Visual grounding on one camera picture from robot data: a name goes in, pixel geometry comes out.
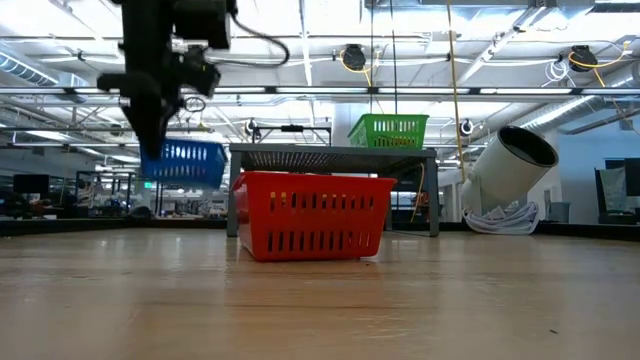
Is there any red plastic basket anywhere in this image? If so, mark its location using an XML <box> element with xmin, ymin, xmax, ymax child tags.
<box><xmin>231</xmin><ymin>171</ymin><xmax>399</xmax><ymax>263</ymax></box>

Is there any green plastic basket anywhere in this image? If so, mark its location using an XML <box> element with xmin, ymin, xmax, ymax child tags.
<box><xmin>347</xmin><ymin>113</ymin><xmax>431</xmax><ymax>150</ymax></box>

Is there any black monitor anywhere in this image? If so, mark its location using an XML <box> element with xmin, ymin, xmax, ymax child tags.
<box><xmin>12</xmin><ymin>173</ymin><xmax>51</xmax><ymax>196</ymax></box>

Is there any white crumpled cloth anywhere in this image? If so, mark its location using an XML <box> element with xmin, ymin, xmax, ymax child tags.
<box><xmin>462</xmin><ymin>201</ymin><xmax>542</xmax><ymax>236</ymax></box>

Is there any grey perforated metal riser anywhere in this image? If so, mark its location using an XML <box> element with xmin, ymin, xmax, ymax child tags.
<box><xmin>227</xmin><ymin>143</ymin><xmax>442</xmax><ymax>239</ymax></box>

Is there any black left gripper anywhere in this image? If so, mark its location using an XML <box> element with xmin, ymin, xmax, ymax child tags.
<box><xmin>97</xmin><ymin>0</ymin><xmax>222</xmax><ymax>159</ymax></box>

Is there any yellow hanging cord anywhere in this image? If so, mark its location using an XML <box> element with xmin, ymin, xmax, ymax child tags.
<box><xmin>409</xmin><ymin>0</ymin><xmax>469</xmax><ymax>224</ymax></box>

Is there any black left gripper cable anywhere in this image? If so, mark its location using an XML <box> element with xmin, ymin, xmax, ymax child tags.
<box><xmin>227</xmin><ymin>12</ymin><xmax>292</xmax><ymax>70</ymax></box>

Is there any black camera gantry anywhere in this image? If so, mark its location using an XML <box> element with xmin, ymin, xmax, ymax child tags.
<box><xmin>253</xmin><ymin>123</ymin><xmax>334</xmax><ymax>150</ymax></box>

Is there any grey waste bin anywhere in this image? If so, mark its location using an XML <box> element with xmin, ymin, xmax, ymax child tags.
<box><xmin>547</xmin><ymin>201</ymin><xmax>572</xmax><ymax>224</ymax></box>

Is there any blue plastic basket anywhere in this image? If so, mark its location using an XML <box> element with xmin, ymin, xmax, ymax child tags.
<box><xmin>139</xmin><ymin>138</ymin><xmax>229</xmax><ymax>190</ymax></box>

